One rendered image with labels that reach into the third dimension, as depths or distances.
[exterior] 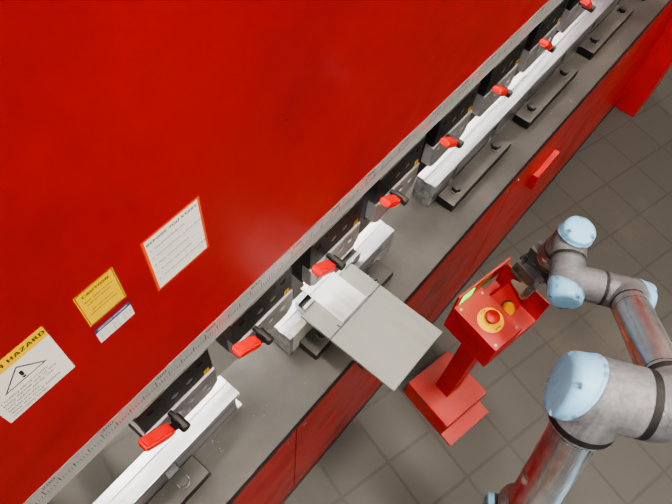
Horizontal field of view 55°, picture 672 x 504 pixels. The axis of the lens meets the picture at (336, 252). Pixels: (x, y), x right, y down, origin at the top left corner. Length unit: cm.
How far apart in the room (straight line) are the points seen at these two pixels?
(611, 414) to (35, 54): 92
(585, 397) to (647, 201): 224
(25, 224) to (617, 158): 300
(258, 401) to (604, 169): 222
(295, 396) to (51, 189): 103
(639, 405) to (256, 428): 80
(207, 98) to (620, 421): 79
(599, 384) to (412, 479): 139
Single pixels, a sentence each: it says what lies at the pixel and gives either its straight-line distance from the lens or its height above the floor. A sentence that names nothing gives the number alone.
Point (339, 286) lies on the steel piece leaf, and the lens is 147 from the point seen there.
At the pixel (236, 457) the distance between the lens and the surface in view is 148.
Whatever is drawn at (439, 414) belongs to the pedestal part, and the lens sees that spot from 234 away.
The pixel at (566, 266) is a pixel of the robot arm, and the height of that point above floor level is 115.
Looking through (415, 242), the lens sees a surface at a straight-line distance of 171.
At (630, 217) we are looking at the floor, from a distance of 316.
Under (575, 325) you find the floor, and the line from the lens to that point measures 277.
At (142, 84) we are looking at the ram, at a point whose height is 191.
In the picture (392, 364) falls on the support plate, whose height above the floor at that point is 100.
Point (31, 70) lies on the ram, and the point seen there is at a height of 198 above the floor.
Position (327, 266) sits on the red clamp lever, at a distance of 116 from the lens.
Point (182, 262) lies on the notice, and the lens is 80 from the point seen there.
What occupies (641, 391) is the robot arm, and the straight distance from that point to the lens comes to 111.
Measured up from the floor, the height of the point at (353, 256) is 100.
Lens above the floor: 231
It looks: 60 degrees down
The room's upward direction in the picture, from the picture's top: 7 degrees clockwise
